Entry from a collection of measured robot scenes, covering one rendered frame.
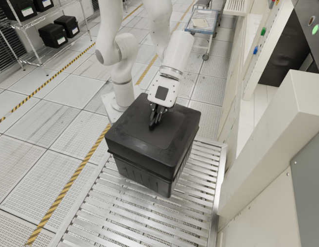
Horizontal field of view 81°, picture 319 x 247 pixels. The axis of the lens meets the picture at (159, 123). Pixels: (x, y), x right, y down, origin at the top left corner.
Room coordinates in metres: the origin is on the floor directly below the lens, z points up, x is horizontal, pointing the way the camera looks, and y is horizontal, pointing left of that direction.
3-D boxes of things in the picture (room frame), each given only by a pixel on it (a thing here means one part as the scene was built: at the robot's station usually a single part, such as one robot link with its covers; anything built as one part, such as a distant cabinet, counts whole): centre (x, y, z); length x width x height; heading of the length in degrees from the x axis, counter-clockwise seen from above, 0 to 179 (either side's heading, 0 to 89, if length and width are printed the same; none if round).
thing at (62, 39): (2.94, 1.64, 0.31); 0.30 x 0.28 x 0.26; 157
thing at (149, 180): (0.48, 0.02, 0.85); 0.28 x 0.28 x 0.17; 63
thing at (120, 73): (0.95, 0.20, 1.07); 0.19 x 0.12 x 0.24; 135
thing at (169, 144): (0.48, 0.02, 1.02); 0.29 x 0.29 x 0.13; 63
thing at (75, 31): (3.28, 1.54, 0.31); 0.30 x 0.28 x 0.26; 165
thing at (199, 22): (3.05, -0.62, 0.47); 0.31 x 0.23 x 0.02; 3
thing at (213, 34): (3.21, -0.70, 0.24); 0.97 x 0.52 x 0.48; 164
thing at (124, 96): (0.92, 0.22, 0.85); 0.19 x 0.19 x 0.18
